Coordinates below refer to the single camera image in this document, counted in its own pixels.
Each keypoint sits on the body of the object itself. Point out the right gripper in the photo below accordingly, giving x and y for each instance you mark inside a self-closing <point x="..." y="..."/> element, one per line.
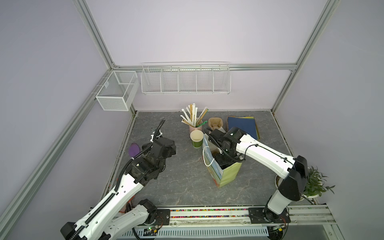
<point x="217" y="156"/>

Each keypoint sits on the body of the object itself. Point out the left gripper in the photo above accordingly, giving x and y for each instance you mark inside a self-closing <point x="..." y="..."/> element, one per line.
<point x="146" y="149"/>

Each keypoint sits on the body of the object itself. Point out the green paper cup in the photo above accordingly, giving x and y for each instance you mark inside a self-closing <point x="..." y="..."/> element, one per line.
<point x="197" y="137"/>

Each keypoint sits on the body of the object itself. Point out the green paper gift bag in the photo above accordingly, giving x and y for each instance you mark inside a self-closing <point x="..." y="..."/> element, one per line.
<point x="223" y="172"/>

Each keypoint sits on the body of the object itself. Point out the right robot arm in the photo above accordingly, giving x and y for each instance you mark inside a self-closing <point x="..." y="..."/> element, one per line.
<point x="237" y="146"/>

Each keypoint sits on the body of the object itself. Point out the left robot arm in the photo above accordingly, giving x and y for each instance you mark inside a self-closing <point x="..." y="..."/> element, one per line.
<point x="120" y="192"/>

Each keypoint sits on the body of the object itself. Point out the brown pulp cup carrier stack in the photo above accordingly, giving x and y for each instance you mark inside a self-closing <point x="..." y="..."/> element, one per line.
<point x="215" y="123"/>

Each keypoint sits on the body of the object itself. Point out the cardboard tray with napkins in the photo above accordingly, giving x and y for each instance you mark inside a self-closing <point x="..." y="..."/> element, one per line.
<point x="247" y="124"/>

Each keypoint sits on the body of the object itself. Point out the green wrapped straw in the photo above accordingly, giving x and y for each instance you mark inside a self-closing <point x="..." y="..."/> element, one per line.
<point x="201" y="124"/>

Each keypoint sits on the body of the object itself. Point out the pink metal straw bucket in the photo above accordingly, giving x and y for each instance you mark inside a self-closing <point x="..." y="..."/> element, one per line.
<point x="191" y="129"/>

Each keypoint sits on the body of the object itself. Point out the white wrapped straw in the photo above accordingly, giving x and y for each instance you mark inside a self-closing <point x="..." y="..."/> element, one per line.
<point x="194" y="114"/>

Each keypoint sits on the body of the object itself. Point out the small white mesh basket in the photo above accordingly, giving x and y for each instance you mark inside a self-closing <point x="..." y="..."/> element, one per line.
<point x="118" y="91"/>

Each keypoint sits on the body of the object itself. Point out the potted green plant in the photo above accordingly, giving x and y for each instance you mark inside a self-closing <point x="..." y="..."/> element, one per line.
<point x="315" y="183"/>

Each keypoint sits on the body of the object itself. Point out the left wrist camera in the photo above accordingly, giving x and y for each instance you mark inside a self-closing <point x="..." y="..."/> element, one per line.
<point x="155" y="135"/>

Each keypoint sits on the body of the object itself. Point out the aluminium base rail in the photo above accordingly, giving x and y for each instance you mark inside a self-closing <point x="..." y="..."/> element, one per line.
<point x="210" y="223"/>

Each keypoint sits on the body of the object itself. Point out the wide white wire basket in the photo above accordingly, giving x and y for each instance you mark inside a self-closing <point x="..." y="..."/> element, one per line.
<point x="186" y="78"/>

